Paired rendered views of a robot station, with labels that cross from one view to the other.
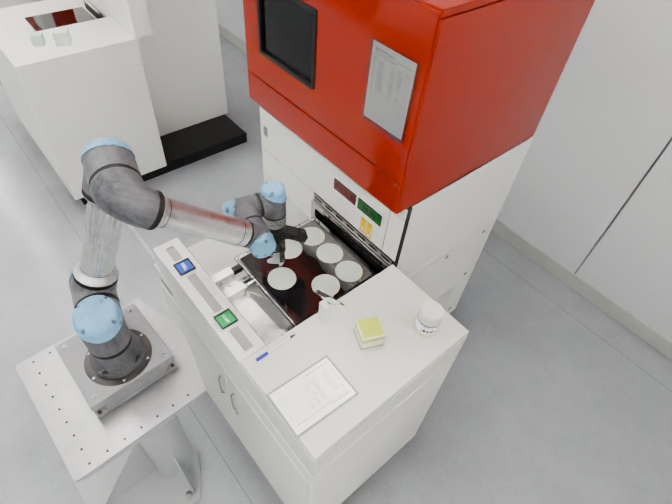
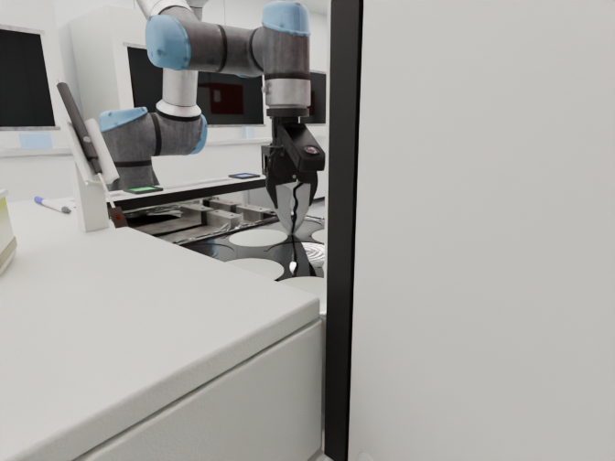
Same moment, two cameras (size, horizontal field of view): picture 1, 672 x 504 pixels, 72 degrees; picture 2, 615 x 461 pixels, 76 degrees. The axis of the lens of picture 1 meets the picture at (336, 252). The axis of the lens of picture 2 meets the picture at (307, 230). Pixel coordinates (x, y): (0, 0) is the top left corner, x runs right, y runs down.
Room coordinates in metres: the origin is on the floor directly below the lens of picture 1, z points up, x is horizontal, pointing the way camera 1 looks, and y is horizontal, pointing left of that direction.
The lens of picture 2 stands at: (1.04, -0.48, 1.10)
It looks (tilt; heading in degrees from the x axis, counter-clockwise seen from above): 16 degrees down; 86
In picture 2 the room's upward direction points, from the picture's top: straight up
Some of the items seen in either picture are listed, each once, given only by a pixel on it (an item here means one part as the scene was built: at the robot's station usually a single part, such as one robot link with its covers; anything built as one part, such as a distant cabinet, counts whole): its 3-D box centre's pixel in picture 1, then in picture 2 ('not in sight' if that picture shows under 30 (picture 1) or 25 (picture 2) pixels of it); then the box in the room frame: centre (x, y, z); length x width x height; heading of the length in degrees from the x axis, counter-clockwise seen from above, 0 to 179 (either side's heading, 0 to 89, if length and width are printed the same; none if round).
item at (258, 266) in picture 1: (306, 266); (300, 252); (1.08, 0.10, 0.90); 0.34 x 0.34 x 0.01; 45
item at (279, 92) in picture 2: (274, 219); (285, 95); (1.06, 0.21, 1.13); 0.08 x 0.08 x 0.05
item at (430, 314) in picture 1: (428, 318); not in sight; (0.83, -0.31, 1.01); 0.07 x 0.07 x 0.10
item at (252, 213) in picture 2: (221, 277); (253, 213); (0.99, 0.39, 0.89); 0.08 x 0.03 x 0.03; 135
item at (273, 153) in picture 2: (272, 236); (286, 144); (1.06, 0.21, 1.05); 0.09 x 0.08 x 0.12; 106
